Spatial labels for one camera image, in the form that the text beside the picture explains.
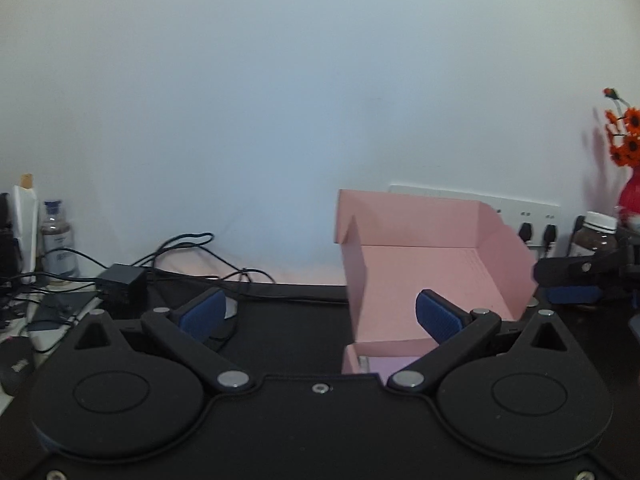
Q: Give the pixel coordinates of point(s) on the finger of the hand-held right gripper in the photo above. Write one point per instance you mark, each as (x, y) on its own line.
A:
(570, 266)
(570, 295)

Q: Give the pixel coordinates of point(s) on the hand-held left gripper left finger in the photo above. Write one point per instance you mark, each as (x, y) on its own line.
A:
(202, 310)

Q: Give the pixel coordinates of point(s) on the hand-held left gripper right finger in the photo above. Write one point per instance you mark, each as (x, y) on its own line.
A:
(439, 314)

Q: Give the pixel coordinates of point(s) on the pink cardboard box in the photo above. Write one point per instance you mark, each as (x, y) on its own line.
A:
(415, 270)

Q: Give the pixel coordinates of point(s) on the black desktop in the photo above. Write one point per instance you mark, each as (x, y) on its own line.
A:
(295, 330)

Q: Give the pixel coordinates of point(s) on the brown supplement bottle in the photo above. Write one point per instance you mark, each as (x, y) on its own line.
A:
(595, 240)

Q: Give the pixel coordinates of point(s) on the black power plug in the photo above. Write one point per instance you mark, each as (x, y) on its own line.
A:
(525, 232)
(550, 235)

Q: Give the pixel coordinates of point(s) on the white power socket plate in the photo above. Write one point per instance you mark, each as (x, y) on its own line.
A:
(505, 210)
(525, 212)
(550, 215)

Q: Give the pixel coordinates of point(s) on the red ribbed vase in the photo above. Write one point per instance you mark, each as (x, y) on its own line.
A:
(630, 200)

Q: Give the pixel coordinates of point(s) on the orange artificial flowers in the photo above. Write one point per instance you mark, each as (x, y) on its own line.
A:
(625, 135)

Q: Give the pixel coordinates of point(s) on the grey flat device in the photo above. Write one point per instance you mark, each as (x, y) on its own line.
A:
(60, 307)

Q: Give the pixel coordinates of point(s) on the clear water bottle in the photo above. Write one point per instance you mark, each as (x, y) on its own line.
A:
(57, 245)

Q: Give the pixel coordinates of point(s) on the tall white squeeze tube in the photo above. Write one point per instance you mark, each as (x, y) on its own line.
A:
(25, 230)

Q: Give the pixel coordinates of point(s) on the white network wall plate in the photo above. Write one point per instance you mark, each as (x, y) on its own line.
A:
(440, 193)

